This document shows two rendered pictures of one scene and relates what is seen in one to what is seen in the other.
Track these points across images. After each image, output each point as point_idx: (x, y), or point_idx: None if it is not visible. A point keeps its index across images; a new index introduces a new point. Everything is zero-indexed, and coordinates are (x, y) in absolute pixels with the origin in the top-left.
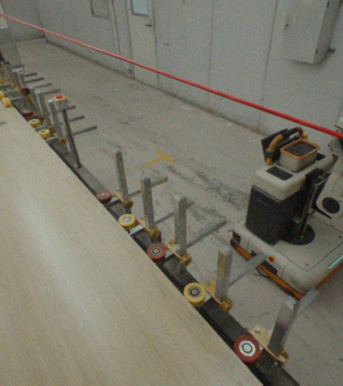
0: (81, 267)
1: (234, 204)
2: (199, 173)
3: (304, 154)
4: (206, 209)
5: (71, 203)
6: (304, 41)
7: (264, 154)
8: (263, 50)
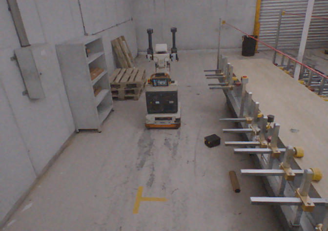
0: (251, 74)
1: (152, 141)
2: (139, 167)
3: (163, 75)
4: (168, 145)
5: (250, 83)
6: (52, 77)
7: (170, 80)
8: (7, 114)
